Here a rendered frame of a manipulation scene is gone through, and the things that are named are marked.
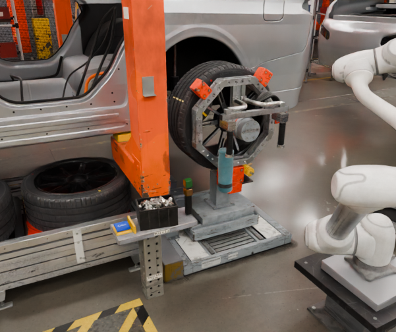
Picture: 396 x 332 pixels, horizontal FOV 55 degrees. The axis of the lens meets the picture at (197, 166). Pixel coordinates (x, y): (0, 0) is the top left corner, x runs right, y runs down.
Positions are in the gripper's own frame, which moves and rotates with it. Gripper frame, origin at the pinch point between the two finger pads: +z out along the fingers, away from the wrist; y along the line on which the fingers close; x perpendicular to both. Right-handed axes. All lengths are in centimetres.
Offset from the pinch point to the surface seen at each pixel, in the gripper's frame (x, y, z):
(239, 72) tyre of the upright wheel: -33, -78, 8
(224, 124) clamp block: -62, -55, -13
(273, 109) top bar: -40, -46, 7
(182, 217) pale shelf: -115, -45, -11
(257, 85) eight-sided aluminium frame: -33, -66, 14
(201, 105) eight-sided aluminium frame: -61, -75, -11
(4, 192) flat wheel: -166, -129, -48
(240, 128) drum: -59, -54, 2
